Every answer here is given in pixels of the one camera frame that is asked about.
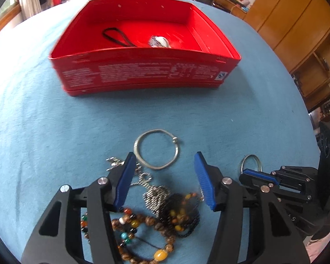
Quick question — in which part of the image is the silver wrist watch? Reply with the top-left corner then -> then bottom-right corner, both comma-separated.
148,35 -> 171,49

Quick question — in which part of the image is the silver bangle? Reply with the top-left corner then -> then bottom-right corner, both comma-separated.
134,129 -> 184,169

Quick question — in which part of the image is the dark bead bracelet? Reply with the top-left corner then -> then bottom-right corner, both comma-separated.
81,207 -> 141,251

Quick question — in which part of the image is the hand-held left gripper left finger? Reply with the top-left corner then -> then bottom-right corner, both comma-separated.
21,152 -> 137,264

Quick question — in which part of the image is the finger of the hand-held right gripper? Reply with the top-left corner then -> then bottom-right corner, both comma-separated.
270,166 -> 319,183
239,169 -> 312,201

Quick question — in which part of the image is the black chain beaded necklace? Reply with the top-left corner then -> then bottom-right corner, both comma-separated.
158,192 -> 205,238

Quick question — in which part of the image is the large wooden frame window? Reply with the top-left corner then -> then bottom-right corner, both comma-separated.
0,0 -> 24,44

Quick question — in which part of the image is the red box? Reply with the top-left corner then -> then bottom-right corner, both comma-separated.
48,0 -> 242,97

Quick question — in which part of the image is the wooden wardrobe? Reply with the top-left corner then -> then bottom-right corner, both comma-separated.
243,0 -> 330,108

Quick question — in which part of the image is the silver chain necklace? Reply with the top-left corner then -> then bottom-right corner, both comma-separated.
106,157 -> 171,218

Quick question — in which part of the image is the metal key ring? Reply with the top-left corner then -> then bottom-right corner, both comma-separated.
239,154 -> 262,174

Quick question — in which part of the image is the black hair tie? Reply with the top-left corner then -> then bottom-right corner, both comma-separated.
102,27 -> 136,48

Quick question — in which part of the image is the wooden desk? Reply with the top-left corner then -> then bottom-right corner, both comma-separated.
213,0 -> 249,20

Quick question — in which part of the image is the wooden bead bracelet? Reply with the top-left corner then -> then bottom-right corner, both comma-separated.
111,214 -> 176,264

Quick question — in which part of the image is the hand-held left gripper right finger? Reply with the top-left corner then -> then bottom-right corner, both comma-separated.
194,152 -> 311,264

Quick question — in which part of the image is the blue blanket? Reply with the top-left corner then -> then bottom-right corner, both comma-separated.
0,0 -> 322,264

